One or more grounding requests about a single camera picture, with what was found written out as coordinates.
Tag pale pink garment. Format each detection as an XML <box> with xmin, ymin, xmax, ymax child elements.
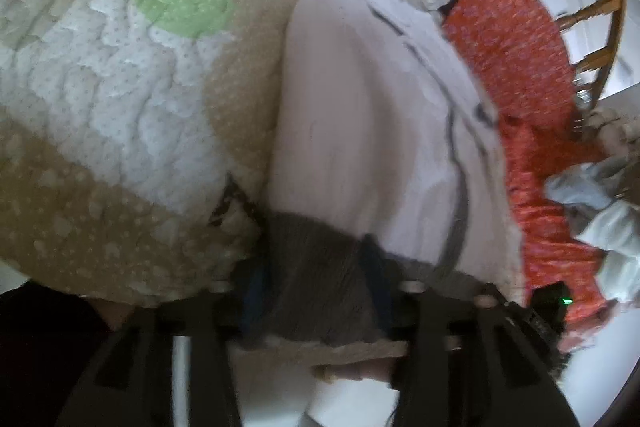
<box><xmin>226</xmin><ymin>0</ymin><xmax>526</xmax><ymax>427</ymax></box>

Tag grey white crumpled clothes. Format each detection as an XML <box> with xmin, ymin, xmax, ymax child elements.
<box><xmin>544</xmin><ymin>108</ymin><xmax>639</xmax><ymax>305</ymax></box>

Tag red floral bed sheet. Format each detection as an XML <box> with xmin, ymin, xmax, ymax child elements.
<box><xmin>499</xmin><ymin>117</ymin><xmax>614</xmax><ymax>352</ymax></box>

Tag red floral pillow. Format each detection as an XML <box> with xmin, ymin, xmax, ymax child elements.
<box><xmin>444</xmin><ymin>0</ymin><xmax>576</xmax><ymax>135</ymax></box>

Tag heart patterned quilt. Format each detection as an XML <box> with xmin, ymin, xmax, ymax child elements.
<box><xmin>1</xmin><ymin>0</ymin><xmax>296</xmax><ymax>306</ymax></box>

